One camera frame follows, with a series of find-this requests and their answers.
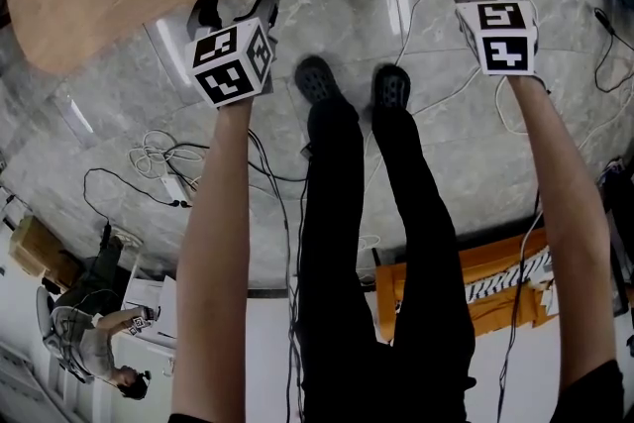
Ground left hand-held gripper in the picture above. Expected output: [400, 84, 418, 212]
[184, 0, 282, 109]

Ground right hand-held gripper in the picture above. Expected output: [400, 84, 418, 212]
[440, 0, 540, 77]

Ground person's right forearm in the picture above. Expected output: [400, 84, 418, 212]
[507, 73, 620, 392]

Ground person's left forearm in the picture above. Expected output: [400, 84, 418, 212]
[170, 98, 255, 420]

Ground person's left black shoe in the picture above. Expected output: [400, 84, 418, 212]
[294, 55, 344, 105]

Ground person's black shoe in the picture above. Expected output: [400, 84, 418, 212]
[294, 55, 344, 105]
[370, 62, 413, 111]

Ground person's right black shoe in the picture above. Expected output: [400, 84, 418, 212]
[370, 62, 413, 111]

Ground white power adapter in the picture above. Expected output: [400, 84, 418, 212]
[160, 176, 185, 204]

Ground person's black trousers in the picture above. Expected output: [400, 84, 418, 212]
[296, 96, 479, 423]

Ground black white striped cloth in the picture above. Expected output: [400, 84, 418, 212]
[465, 248, 554, 303]

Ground white cabinet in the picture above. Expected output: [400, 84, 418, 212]
[116, 275, 179, 353]

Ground brown cardboard box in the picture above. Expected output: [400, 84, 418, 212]
[8, 215, 83, 291]

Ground orange box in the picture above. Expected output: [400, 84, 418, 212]
[374, 232, 561, 344]

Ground person's right black sleeve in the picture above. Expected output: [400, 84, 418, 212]
[559, 359, 625, 423]

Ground white power strip cable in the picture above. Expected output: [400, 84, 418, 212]
[393, 0, 445, 65]

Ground coiled white cable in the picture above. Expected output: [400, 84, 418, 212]
[127, 128, 205, 179]

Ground black tether cable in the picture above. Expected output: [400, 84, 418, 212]
[247, 128, 311, 423]

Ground thin black floor cable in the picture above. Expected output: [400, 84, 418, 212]
[82, 142, 308, 234]

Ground grey tether cable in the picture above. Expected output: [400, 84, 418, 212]
[496, 190, 545, 423]

